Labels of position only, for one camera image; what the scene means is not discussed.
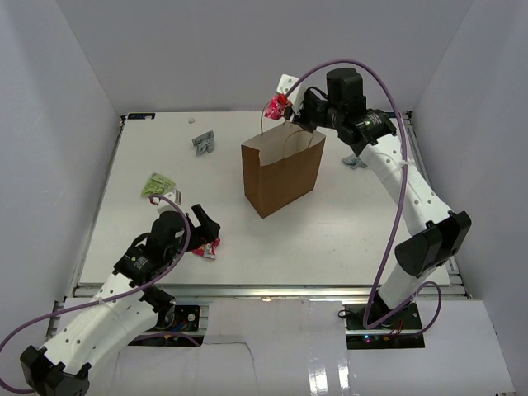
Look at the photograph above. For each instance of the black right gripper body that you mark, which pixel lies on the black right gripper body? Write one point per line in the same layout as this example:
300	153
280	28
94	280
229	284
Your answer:
314	112

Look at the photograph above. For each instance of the brown paper bag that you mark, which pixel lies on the brown paper bag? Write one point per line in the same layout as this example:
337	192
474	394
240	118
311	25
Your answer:
280	165

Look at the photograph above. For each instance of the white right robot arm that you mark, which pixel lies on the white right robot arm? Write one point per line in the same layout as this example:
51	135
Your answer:
436	231

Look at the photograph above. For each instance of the light green snack packet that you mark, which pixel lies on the light green snack packet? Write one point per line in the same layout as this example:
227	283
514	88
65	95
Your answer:
159	184

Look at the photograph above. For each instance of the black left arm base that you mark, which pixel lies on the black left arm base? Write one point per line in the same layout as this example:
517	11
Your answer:
177	320

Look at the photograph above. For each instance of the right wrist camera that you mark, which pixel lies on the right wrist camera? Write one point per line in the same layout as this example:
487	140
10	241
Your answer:
289	86

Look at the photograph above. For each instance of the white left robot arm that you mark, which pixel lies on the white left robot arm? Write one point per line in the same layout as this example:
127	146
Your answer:
127	305

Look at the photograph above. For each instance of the grey snack packet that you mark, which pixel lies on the grey snack packet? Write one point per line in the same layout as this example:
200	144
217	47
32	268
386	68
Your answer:
353	162
204	143

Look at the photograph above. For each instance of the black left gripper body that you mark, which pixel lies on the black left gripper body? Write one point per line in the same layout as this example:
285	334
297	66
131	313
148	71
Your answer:
177	248

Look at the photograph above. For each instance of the red snack packet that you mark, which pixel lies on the red snack packet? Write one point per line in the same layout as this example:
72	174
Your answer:
277	107

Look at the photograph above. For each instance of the red Himalaya Vajomba packet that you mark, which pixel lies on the red Himalaya Vajomba packet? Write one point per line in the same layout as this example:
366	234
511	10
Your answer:
207	250

